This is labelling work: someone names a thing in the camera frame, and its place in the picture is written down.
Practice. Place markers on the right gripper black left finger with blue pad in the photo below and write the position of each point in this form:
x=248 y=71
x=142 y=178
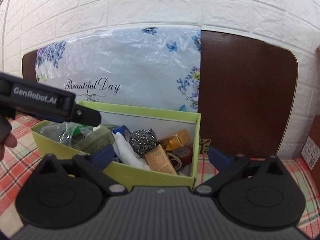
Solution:
x=89 y=168

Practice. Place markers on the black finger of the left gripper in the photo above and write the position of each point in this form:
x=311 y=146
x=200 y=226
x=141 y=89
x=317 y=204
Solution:
x=85 y=116

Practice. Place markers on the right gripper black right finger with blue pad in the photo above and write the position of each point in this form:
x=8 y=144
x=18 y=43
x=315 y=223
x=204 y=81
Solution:
x=230 y=168

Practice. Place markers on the clear plastic bag of sticks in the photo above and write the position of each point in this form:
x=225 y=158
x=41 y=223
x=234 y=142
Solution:
x=58 y=133

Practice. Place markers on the olive green small box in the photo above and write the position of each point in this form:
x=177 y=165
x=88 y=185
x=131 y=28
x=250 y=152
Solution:
x=96 y=141

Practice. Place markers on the blue tape roll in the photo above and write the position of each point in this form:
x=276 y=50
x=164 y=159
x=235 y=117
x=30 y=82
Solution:
x=124 y=131

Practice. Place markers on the steel wool scrubber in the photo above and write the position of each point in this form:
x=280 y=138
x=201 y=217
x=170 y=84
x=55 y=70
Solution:
x=143 y=140

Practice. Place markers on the tan paper box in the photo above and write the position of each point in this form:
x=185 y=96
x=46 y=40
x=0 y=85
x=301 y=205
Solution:
x=158 y=161

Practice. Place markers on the green snack packet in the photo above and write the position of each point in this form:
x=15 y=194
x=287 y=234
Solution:
x=74 y=130

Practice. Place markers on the gold rectangular box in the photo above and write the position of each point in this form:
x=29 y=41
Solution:
x=175 y=140

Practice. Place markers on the person's left hand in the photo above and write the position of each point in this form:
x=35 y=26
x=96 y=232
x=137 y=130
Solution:
x=9 y=141

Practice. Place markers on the white cloth in box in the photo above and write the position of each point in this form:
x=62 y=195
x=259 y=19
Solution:
x=126 y=154

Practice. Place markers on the red patterned tape roll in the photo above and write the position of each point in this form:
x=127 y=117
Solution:
x=180 y=157

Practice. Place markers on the dark brown wooden headboard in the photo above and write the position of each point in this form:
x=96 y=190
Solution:
x=246 y=93

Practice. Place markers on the red plaid bed sheet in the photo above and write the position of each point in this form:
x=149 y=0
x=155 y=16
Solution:
x=19 y=162

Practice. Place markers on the large green storage box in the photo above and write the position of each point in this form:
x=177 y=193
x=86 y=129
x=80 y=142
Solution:
x=163 y=122

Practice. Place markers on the brown cardboard shoe box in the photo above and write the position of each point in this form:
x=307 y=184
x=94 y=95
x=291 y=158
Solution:
x=310 y=151

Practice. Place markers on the floral plastic bag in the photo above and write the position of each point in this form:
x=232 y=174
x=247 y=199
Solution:
x=155 y=67

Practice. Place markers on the tan cardboard box lid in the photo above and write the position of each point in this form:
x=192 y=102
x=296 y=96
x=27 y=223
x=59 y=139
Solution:
x=318 y=52

